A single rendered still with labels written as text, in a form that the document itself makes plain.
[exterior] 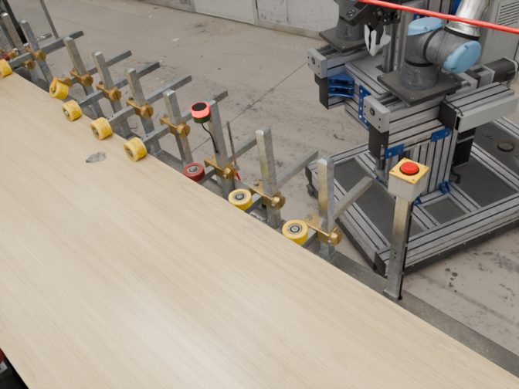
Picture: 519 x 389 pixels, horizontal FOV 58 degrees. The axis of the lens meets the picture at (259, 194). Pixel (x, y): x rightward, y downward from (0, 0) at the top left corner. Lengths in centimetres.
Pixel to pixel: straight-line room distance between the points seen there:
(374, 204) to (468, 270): 56
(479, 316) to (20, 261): 194
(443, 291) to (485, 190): 60
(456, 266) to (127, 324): 175
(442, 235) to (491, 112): 70
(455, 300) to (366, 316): 123
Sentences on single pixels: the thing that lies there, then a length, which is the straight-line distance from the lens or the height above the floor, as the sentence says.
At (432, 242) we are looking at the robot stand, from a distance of 239.
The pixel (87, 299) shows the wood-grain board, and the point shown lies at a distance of 150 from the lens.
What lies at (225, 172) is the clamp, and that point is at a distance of 180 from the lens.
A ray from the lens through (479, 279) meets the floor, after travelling 260.
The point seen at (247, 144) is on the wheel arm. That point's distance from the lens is 193.
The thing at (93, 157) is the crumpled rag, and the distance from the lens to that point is 200.
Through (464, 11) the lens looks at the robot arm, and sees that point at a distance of 173.
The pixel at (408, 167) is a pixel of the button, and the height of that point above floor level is 123.
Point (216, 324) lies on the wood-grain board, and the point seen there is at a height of 90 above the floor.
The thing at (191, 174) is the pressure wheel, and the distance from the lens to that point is 176.
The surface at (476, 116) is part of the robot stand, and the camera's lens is 196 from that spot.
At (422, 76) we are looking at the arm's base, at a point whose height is 109.
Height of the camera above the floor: 200
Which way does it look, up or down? 42 degrees down
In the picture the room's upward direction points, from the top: 9 degrees counter-clockwise
